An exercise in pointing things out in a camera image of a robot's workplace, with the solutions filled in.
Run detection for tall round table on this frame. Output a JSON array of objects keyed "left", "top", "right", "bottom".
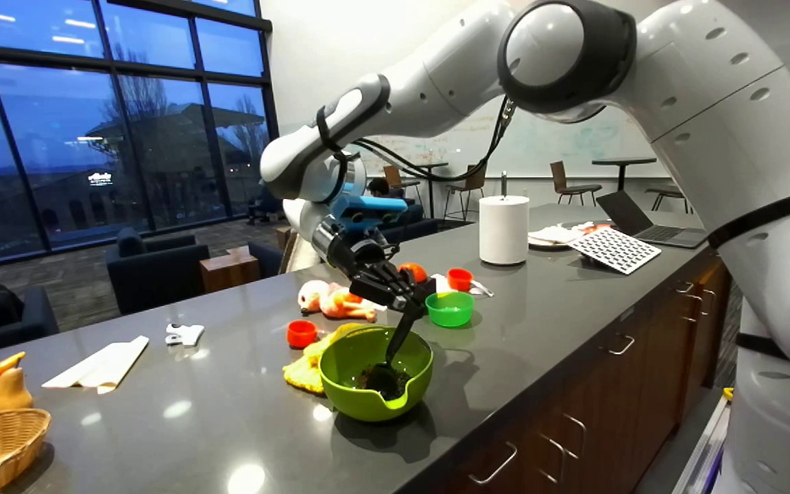
[
  {"left": 590, "top": 154, "right": 667, "bottom": 193},
  {"left": 408, "top": 160, "right": 449, "bottom": 224}
]

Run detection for lime green mixing bowl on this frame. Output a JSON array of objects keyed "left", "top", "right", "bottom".
[{"left": 317, "top": 324, "right": 436, "bottom": 427}]

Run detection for grey laptop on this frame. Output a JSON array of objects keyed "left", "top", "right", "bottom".
[{"left": 593, "top": 187, "right": 716, "bottom": 252}]

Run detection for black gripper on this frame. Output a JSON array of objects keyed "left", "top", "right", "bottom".
[{"left": 313, "top": 217, "right": 434, "bottom": 314}]

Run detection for brown food pieces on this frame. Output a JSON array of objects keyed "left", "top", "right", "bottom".
[{"left": 355, "top": 364, "right": 410, "bottom": 399}]

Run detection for tan bread piece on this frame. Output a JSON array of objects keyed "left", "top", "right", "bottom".
[{"left": 0, "top": 365, "right": 36, "bottom": 417}]

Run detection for red measuring cup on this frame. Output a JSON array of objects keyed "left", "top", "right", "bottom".
[{"left": 443, "top": 266, "right": 495, "bottom": 300}]

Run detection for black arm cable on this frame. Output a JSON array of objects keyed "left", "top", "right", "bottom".
[{"left": 351, "top": 93, "right": 517, "bottom": 187}]

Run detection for black spoon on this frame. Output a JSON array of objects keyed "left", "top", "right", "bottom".
[{"left": 362, "top": 294, "right": 431, "bottom": 394}]

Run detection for white cylinder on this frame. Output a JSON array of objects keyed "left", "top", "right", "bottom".
[{"left": 476, "top": 193, "right": 531, "bottom": 270}]

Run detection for wooden chair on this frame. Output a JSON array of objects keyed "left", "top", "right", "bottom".
[
  {"left": 546, "top": 160, "right": 602, "bottom": 210},
  {"left": 377, "top": 162, "right": 416, "bottom": 202},
  {"left": 447, "top": 162, "right": 487, "bottom": 224},
  {"left": 645, "top": 182, "right": 691, "bottom": 214}
]

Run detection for wooden side table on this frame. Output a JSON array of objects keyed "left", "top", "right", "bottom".
[{"left": 196, "top": 247, "right": 264, "bottom": 298}]

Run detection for yellow cloth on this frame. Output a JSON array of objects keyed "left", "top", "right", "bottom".
[{"left": 280, "top": 322, "right": 364, "bottom": 399}]

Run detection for small red cup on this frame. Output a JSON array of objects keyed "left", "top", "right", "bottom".
[{"left": 284, "top": 320, "right": 321, "bottom": 351}]

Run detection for white orange plush toy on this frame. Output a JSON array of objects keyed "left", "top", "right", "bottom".
[{"left": 292, "top": 277, "right": 380, "bottom": 324}]

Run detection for red tomato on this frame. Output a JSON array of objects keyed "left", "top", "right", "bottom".
[{"left": 398, "top": 261, "right": 431, "bottom": 287}]

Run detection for small bright green bowl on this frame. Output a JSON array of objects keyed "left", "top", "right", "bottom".
[{"left": 421, "top": 291, "right": 476, "bottom": 332}]

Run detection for dark couch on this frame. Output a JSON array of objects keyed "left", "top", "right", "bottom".
[{"left": 391, "top": 204, "right": 427, "bottom": 246}]

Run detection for brown counter cabinet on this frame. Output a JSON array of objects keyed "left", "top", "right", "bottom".
[{"left": 403, "top": 232, "right": 742, "bottom": 494}]

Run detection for crumpled white wrapper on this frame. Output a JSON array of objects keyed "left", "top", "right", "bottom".
[{"left": 161, "top": 322, "right": 206, "bottom": 351}]

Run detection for white keyboard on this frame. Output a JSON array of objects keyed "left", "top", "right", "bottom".
[{"left": 569, "top": 225, "right": 664, "bottom": 277}]

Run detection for large glass window wall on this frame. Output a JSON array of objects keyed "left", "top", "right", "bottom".
[{"left": 0, "top": 0, "right": 284, "bottom": 270}]

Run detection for dark blue armchair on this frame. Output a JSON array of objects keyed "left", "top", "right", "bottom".
[{"left": 247, "top": 240, "right": 284, "bottom": 280}]

